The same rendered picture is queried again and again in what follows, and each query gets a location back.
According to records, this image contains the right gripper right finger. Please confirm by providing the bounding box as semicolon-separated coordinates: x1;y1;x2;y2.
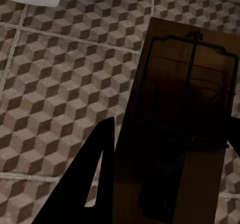
228;116;240;157

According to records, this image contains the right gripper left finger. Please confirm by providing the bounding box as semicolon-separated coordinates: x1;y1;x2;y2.
32;117;115;224

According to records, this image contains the mousetrap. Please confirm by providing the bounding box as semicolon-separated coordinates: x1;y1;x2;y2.
112;17;240;224

